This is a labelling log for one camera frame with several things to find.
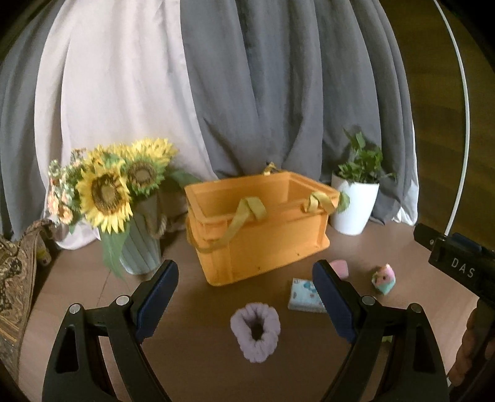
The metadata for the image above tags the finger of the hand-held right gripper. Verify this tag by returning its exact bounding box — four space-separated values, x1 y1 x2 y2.
413 223 445 253
450 233 487 256

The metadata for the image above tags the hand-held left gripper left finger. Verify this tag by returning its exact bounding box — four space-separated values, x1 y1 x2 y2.
42 260 179 402

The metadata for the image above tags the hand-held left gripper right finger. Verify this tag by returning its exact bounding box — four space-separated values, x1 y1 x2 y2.
312 260 451 402

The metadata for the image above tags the blue printed tissue pack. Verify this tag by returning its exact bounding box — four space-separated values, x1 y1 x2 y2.
287 277 329 314

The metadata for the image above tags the pink makeup sponge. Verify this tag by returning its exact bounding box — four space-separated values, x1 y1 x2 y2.
329 260 350 281

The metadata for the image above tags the pastel rainbow plush toy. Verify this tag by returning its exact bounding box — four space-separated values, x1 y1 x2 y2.
371 263 397 296

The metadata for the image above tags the lavender fluffy scrunchie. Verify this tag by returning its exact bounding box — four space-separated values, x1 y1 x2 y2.
230 303 281 363

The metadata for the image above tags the orange plastic crate with straps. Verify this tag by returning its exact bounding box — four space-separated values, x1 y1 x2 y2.
184 162 341 287

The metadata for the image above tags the person's right hand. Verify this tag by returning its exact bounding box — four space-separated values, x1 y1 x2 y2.
453 308 489 387

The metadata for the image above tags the grey ribbed vase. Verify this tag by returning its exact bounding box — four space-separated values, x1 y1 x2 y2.
98 211 163 275

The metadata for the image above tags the white ribbed plant pot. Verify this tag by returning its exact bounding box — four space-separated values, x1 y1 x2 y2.
330 172 380 236

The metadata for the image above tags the green leafy plant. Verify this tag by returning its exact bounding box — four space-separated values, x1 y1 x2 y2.
336 129 397 214

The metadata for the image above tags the white curved tube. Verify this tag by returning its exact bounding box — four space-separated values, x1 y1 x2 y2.
432 0 472 237

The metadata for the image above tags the artificial sunflower bouquet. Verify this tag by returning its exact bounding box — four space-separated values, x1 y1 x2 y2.
71 137 202 280

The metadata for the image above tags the pink artificial flower bunch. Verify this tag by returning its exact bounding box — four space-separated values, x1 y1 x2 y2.
46 149 88 234

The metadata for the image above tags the brown patterned fabric bag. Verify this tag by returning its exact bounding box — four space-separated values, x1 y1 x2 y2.
0 218 57 383

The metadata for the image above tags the grey curtain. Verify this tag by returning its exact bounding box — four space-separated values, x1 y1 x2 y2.
180 0 420 227
0 23 64 242

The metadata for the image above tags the white curtain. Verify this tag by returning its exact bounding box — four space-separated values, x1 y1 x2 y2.
34 0 219 252

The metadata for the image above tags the jute bag with rope handle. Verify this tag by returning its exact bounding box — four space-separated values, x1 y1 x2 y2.
135 187 191 240

